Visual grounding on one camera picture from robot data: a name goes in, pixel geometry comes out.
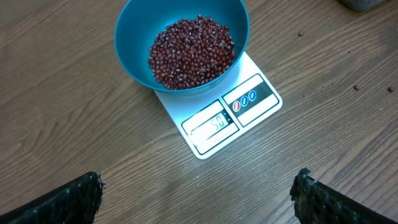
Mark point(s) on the white kitchen scale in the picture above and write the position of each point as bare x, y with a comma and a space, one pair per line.
211, 120

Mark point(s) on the red beans in bowl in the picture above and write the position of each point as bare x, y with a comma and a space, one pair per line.
191, 53

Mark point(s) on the clear plastic container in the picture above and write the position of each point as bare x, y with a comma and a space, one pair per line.
362, 5

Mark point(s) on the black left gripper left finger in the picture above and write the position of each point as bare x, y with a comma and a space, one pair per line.
77, 201

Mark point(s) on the blue bowl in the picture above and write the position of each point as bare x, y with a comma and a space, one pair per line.
141, 20

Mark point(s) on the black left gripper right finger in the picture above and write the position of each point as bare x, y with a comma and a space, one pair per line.
316, 203

